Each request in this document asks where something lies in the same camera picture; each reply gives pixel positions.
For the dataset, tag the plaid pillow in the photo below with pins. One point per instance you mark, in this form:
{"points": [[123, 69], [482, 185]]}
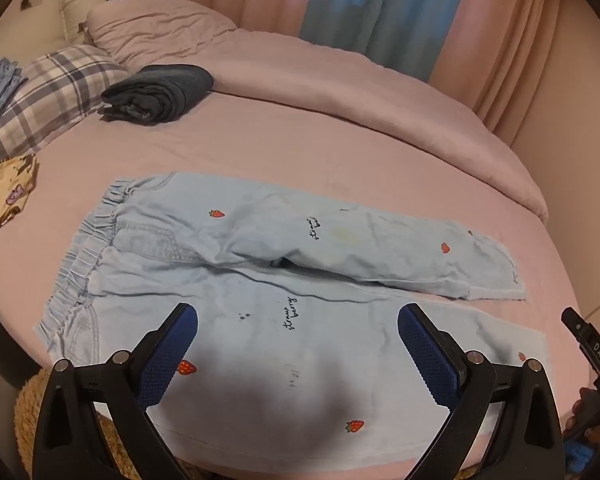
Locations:
{"points": [[50, 95]]}

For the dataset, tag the folded dark clothes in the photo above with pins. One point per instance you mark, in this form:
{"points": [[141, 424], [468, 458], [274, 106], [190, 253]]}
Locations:
{"points": [[160, 91]]}

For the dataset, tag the pink bed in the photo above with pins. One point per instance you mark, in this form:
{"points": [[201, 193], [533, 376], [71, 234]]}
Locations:
{"points": [[290, 140]]}

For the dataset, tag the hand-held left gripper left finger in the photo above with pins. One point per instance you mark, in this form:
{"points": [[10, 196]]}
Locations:
{"points": [[172, 355]]}

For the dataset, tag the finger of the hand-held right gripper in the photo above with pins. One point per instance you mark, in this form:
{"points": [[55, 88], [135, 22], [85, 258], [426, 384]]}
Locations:
{"points": [[594, 347]]}

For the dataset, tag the light blue strawberry pants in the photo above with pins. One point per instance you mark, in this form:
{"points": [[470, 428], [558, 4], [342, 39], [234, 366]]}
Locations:
{"points": [[260, 320]]}

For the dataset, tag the white pillow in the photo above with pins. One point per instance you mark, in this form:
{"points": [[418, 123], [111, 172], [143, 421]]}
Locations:
{"points": [[80, 17]]}

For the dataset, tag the yellow printed cloth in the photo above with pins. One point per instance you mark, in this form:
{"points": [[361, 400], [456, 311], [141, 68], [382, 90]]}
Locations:
{"points": [[2, 195]]}

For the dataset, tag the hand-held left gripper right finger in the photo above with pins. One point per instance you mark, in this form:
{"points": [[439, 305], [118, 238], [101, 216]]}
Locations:
{"points": [[430, 360]]}

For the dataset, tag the brown fuzzy rug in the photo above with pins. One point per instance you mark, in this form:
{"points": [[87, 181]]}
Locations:
{"points": [[32, 425]]}

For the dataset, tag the peach curtain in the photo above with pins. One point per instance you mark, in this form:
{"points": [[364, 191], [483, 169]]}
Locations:
{"points": [[530, 50]]}

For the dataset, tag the pink duvet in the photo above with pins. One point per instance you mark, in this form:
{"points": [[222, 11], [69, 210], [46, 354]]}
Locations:
{"points": [[330, 80]]}

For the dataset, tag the person's right hand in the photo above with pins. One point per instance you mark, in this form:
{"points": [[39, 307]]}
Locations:
{"points": [[574, 415]]}

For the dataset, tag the blue curtain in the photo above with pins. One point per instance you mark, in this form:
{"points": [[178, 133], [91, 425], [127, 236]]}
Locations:
{"points": [[380, 10]]}

